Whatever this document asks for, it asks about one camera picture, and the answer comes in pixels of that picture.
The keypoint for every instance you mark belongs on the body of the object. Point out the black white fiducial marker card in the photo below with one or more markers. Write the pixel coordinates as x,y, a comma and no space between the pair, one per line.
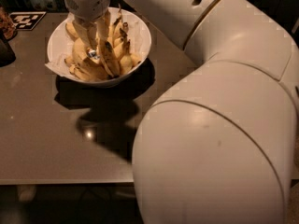
27,21

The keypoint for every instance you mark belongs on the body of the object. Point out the yellow banana at bowl front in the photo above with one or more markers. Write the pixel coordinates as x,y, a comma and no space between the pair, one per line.
80,70

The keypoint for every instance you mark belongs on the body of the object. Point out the spotted yellow banana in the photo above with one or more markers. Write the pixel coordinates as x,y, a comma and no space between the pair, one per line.
108,58

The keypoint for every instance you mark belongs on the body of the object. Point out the brown patterned jar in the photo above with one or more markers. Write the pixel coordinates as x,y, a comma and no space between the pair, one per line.
6,25

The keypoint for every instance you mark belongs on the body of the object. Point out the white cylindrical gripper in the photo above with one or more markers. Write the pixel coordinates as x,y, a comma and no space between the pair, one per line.
89,4

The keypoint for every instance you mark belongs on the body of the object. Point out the white ceramic bowl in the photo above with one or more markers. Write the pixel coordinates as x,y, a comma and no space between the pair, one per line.
59,42

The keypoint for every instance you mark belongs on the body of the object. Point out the large curved yellow banana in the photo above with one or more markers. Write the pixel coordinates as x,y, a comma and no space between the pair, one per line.
80,55

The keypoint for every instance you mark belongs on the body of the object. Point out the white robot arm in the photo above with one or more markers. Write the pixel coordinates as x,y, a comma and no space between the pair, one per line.
217,147

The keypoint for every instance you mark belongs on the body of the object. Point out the yellow banana at back left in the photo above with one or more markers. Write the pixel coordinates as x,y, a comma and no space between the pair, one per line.
71,30

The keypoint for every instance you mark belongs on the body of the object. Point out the dark container at left edge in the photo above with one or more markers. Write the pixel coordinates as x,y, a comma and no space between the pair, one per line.
7,55

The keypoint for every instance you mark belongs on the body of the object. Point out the yellow banana bunch right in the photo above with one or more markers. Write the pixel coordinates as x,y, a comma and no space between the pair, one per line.
121,44

